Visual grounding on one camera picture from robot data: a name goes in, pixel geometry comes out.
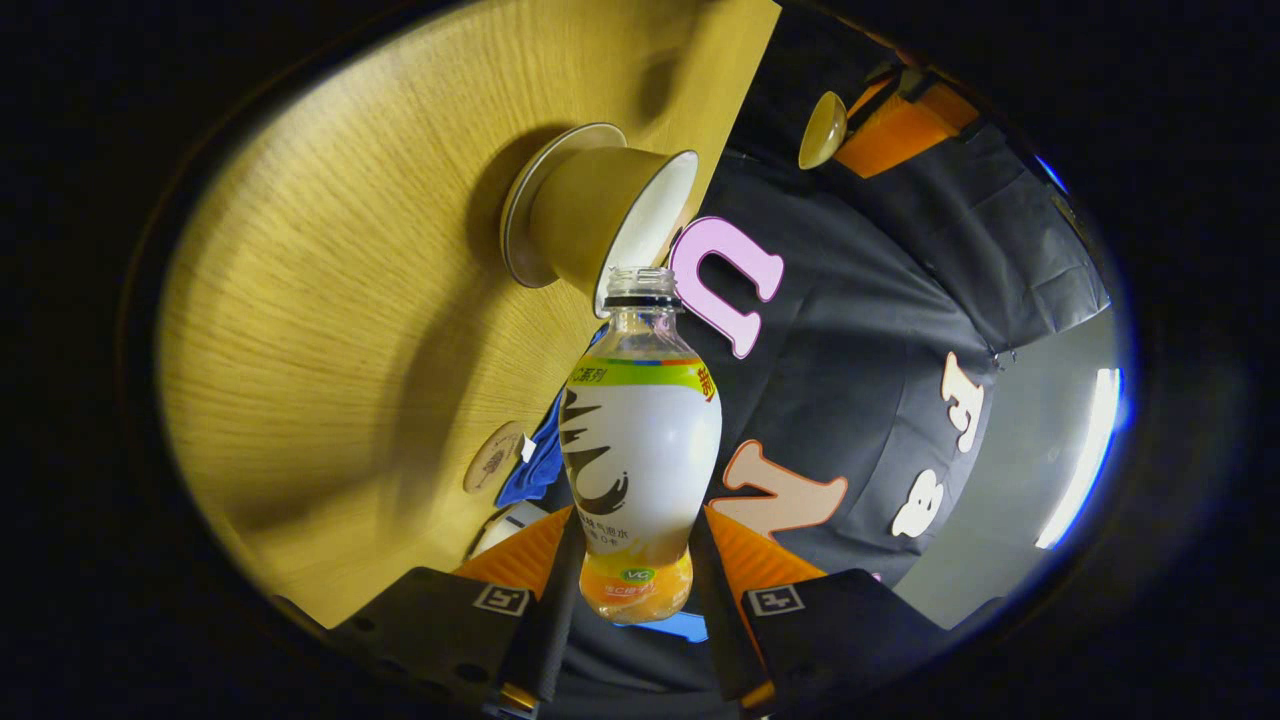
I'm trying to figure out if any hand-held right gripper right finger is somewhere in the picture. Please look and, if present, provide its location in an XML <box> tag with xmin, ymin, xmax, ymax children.
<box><xmin>688</xmin><ymin>503</ymin><xmax>951</xmax><ymax>717</ymax></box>

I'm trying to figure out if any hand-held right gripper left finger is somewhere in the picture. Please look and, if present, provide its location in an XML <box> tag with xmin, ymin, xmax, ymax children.
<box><xmin>330</xmin><ymin>505</ymin><xmax>593</xmax><ymax>717</ymax></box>

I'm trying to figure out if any round cork coaster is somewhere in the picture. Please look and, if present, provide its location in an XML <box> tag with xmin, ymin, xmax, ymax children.
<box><xmin>462</xmin><ymin>420</ymin><xmax>530</xmax><ymax>495</ymax></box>

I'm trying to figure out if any clear water bottle white label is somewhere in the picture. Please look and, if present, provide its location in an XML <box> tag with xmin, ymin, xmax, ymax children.
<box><xmin>559</xmin><ymin>266</ymin><xmax>724</xmax><ymax>626</ymax></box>

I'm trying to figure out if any beige teacup white inside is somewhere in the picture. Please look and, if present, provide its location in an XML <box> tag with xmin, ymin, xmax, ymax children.
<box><xmin>530</xmin><ymin>146</ymin><xmax>701</xmax><ymax>319</ymax></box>

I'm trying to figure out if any blue towel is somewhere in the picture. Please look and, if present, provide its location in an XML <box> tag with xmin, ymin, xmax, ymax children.
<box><xmin>496</xmin><ymin>395</ymin><xmax>567</xmax><ymax>509</ymax></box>

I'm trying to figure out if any black backdrop cloth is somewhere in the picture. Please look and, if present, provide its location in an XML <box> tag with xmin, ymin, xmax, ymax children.
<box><xmin>545</xmin><ymin>0</ymin><xmax>1113</xmax><ymax>701</ymax></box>

